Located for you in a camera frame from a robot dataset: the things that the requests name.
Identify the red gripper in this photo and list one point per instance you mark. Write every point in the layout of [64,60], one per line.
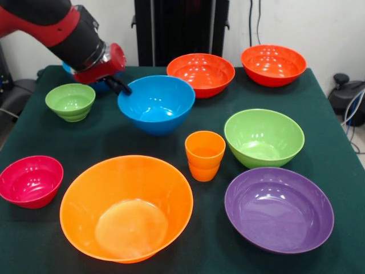
[94,75]

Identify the blue plastic bowl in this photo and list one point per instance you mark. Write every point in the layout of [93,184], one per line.
[99,86]
[157,105]

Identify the small green plastic bowl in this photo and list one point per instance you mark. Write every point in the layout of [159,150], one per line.
[69,102]

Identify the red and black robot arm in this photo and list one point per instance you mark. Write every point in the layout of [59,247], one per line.
[57,28]

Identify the red-orange plastic bowl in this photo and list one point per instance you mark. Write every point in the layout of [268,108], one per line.
[201,74]
[273,64]

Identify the dark green table cloth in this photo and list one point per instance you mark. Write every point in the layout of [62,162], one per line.
[42,137]

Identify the dark grey chair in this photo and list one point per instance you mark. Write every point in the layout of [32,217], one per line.
[20,91]

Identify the orange plastic cup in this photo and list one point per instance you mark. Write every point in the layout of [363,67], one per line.
[204,174]
[205,145]

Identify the black equipment rack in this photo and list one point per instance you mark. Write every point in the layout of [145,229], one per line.
[4,71]

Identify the large orange plastic bowl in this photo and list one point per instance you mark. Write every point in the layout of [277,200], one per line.
[125,205]

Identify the pink plastic bowl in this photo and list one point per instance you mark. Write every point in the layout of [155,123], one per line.
[31,179]

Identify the large green plastic bowl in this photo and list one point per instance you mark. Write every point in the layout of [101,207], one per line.
[263,137]

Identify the purple plastic bowl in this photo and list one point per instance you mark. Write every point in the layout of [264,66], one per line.
[279,208]

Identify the black office chair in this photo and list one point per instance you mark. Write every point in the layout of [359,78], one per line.
[342,97]

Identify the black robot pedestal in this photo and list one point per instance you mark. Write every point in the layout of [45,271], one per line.
[182,28]

